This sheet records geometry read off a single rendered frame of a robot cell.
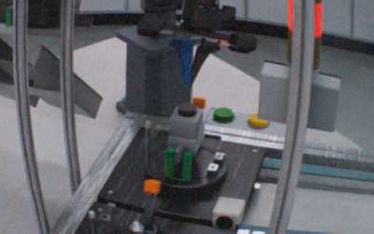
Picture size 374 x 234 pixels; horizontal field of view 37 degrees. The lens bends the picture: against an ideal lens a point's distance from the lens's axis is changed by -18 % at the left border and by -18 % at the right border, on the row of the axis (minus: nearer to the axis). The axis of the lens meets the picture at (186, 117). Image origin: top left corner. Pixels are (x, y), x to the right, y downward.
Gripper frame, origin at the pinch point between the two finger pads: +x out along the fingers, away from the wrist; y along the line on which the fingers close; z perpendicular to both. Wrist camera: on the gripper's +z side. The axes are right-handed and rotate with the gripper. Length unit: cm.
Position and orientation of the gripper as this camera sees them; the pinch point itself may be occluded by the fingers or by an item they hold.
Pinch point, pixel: (191, 65)
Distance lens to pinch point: 101.0
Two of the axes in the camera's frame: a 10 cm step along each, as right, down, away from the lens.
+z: 1.4, -0.1, -9.9
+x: -1.6, 9.9, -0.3
